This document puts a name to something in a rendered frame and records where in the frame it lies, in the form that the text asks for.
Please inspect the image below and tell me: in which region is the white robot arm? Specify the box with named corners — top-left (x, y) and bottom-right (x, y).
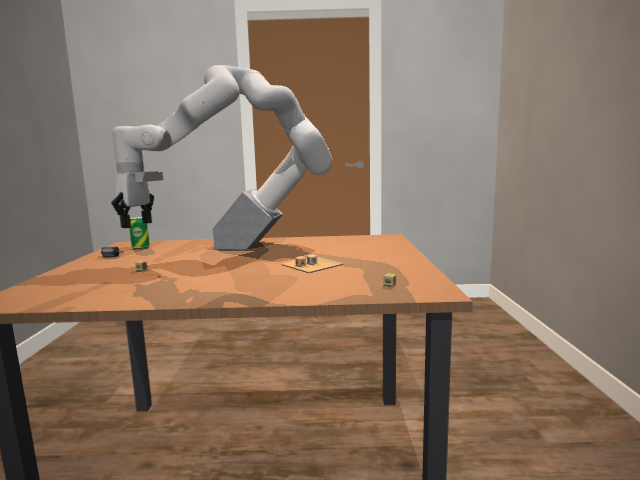
top-left (113, 65), bottom-right (332, 214)

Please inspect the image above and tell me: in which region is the tan square mat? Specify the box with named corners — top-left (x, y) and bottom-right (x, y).
top-left (281, 257), bottom-right (344, 273)

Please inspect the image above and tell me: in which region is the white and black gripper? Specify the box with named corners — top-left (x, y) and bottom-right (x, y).
top-left (111, 172), bottom-right (154, 228)

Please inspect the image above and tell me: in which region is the green drink can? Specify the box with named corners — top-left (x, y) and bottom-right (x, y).
top-left (130, 217), bottom-right (150, 250)

